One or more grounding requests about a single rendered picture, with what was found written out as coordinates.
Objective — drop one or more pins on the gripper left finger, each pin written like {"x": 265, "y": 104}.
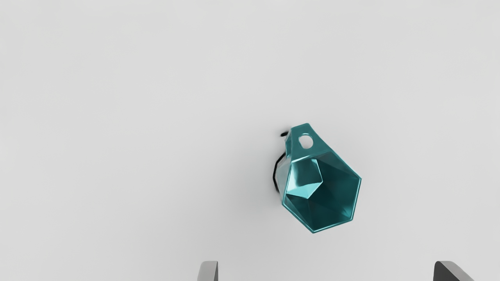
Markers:
{"x": 208, "y": 272}

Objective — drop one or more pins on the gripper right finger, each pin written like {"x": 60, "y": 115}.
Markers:
{"x": 449, "y": 273}

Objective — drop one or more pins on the teal faceted mug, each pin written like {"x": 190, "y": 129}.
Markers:
{"x": 324, "y": 187}

